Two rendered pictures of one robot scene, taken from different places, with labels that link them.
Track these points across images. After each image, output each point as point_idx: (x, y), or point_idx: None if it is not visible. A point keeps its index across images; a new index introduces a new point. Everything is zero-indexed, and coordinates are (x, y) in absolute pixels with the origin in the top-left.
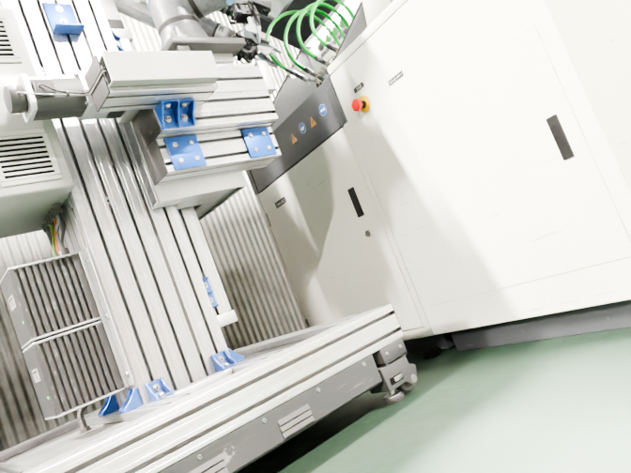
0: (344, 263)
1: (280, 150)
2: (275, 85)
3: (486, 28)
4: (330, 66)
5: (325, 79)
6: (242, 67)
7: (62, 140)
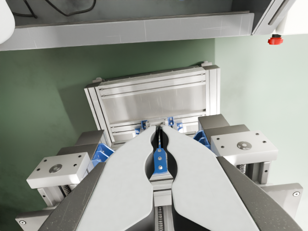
0: None
1: (222, 115)
2: (261, 131)
3: None
4: (292, 34)
5: (261, 33)
6: (269, 172)
7: None
